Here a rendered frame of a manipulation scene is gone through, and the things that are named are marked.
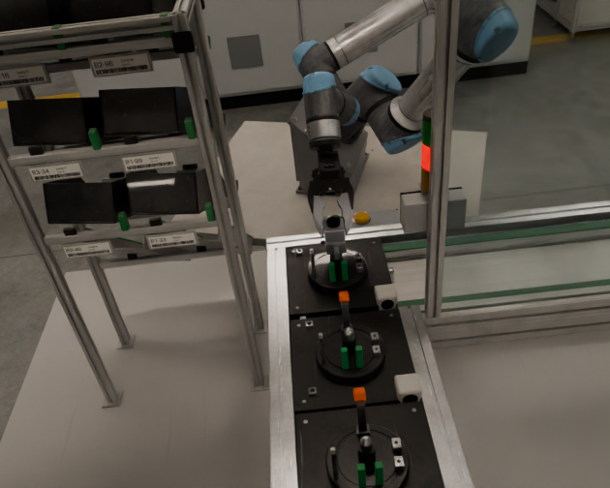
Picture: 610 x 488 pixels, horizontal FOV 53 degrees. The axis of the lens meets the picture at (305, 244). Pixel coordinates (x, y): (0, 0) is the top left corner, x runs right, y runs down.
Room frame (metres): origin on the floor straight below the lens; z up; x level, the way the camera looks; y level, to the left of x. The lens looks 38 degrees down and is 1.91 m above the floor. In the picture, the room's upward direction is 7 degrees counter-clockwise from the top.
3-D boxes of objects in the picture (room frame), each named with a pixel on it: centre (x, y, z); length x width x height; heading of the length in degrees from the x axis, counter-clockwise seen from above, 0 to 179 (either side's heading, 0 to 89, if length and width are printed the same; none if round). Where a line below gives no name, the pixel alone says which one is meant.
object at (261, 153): (1.67, -0.13, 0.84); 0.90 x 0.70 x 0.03; 70
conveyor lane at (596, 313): (1.05, -0.37, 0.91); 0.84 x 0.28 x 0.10; 89
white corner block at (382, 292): (0.98, -0.16, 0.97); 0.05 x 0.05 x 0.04; 89
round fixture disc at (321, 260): (1.07, -0.07, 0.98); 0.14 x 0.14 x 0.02
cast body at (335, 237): (1.07, -0.07, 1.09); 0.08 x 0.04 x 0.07; 179
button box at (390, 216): (1.29, -0.16, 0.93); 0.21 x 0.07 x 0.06; 89
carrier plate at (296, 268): (1.07, -0.07, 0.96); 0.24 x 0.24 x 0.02; 89
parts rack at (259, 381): (0.96, 0.30, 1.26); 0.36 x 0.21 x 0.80; 89
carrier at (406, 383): (0.82, -0.06, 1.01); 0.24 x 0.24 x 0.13; 89
